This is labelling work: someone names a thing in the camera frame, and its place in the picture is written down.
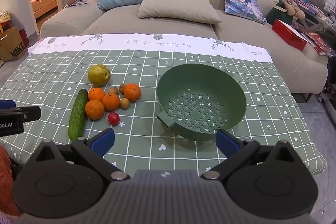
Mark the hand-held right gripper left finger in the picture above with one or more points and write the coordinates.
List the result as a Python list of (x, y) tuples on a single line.
[(103, 140)]

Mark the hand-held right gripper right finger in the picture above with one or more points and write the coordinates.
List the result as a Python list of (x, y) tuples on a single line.
[(226, 141)]

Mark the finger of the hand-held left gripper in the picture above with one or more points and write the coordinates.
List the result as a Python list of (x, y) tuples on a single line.
[(7, 104), (31, 113)]

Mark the red cherry tomato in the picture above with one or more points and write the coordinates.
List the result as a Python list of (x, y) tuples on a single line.
[(113, 118)]

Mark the orange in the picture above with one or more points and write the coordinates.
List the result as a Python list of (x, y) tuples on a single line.
[(111, 102), (94, 109), (96, 94), (132, 92)]

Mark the green cucumber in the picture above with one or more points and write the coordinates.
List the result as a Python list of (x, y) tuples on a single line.
[(78, 113)]

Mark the brown kiwi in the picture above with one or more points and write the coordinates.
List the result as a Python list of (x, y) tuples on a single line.
[(122, 88), (113, 90), (125, 103)]

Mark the yellow-green pear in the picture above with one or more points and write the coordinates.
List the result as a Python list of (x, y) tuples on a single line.
[(98, 75)]

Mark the green plate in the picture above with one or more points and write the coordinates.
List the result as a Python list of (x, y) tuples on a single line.
[(183, 82)]

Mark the person's left forearm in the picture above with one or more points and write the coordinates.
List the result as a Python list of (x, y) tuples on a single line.
[(6, 182)]

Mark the brown paper bag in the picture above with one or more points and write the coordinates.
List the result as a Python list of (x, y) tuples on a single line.
[(13, 45)]

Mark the green checked tablecloth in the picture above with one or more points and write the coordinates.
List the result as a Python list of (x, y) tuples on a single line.
[(147, 74)]

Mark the beige sofa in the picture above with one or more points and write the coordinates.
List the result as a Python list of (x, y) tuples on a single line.
[(105, 22)]

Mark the brown and silver tool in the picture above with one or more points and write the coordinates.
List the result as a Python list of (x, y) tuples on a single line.
[(76, 0)]

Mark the red box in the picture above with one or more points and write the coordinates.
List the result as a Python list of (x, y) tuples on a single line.
[(287, 33)]

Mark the pile of magazines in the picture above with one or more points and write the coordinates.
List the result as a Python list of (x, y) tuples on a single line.
[(319, 44)]

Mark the dark green bag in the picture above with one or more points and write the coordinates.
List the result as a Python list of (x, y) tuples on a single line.
[(273, 15)]

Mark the blue printed pillow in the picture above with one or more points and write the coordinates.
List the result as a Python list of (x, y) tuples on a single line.
[(241, 3)]

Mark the beige pillow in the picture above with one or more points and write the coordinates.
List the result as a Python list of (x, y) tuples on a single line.
[(176, 7)]

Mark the beige plush toy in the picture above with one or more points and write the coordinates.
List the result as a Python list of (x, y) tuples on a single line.
[(292, 8)]

